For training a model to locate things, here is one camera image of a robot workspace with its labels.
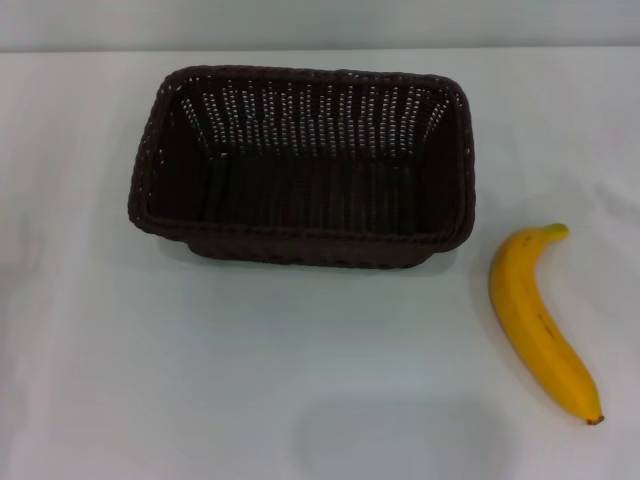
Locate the black woven rectangular basket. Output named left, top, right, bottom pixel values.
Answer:
left=125, top=64, right=477, bottom=270

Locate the yellow banana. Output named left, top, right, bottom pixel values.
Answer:
left=488, top=222, right=606, bottom=427

